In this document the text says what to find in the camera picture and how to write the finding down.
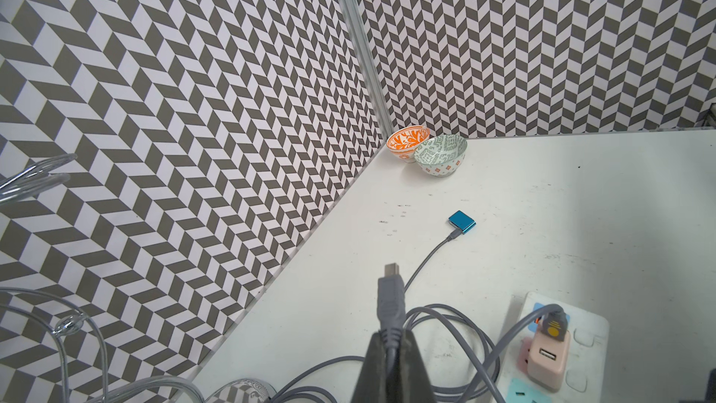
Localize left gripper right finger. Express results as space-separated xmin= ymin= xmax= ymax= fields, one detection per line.
xmin=398 ymin=329 xmax=436 ymax=403

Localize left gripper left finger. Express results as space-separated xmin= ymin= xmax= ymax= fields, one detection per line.
xmin=351 ymin=332 xmax=387 ymax=403

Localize pink charger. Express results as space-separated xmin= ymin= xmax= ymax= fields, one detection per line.
xmin=527 ymin=329 xmax=572 ymax=392

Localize teal mp3 player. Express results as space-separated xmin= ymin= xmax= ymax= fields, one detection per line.
xmin=449 ymin=211 xmax=475 ymax=233

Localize white colourful power strip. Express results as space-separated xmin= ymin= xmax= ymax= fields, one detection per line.
xmin=497 ymin=292 xmax=610 ymax=402

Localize green patterned bowl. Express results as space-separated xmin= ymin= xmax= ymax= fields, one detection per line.
xmin=414 ymin=134 xmax=468 ymax=177

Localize orange patterned bowl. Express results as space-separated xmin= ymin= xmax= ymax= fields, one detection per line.
xmin=386 ymin=125 xmax=431 ymax=163

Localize chrome wire cup stand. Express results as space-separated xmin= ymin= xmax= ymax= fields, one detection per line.
xmin=1 ymin=154 xmax=253 ymax=402

